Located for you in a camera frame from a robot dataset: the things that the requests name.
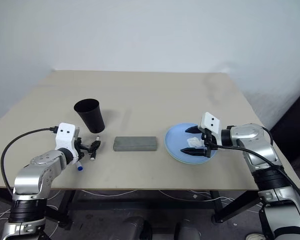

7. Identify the black plastic cup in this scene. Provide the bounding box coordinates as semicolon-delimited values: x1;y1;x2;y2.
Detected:
73;98;106;134

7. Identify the dark rounded shape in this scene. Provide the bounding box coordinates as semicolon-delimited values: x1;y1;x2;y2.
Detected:
121;215;154;240
173;218;202;240

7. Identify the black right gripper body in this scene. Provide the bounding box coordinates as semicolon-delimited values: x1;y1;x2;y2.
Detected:
201;129;216;159

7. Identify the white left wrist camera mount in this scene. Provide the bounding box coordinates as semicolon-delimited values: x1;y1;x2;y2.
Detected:
55;122;81;164

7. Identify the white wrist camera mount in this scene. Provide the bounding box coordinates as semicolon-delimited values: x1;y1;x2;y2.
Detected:
55;122;81;164
198;111;221;146

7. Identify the grey glasses case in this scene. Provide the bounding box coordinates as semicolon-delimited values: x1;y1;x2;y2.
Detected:
112;136;159;153

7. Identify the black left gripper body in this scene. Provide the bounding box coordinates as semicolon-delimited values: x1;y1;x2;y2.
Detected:
73;137;87;160

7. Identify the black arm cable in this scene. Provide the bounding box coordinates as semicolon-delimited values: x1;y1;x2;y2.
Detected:
206;126;300;219
0;126;60;198

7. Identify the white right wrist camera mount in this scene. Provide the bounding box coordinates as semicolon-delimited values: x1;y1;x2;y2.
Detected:
198;111;221;146

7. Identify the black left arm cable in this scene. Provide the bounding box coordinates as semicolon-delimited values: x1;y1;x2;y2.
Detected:
0;126;60;198

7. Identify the blue round plate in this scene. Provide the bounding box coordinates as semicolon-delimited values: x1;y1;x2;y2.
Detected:
164;122;219;164

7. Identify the white tissue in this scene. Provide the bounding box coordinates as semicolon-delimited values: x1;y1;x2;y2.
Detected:
186;136;206;149

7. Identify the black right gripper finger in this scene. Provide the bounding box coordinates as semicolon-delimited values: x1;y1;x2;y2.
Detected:
180;147;207;157
184;125;201;134

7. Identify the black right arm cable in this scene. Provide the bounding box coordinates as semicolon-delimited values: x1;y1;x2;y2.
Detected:
206;126;300;219

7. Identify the dark furniture panel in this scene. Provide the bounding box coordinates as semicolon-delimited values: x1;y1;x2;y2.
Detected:
269;83;300;166

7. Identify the black metal table frame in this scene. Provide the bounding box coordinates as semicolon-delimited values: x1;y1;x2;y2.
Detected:
0;187;266;229

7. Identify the white cable coil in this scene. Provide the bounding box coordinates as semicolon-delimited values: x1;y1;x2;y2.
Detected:
245;232;265;240

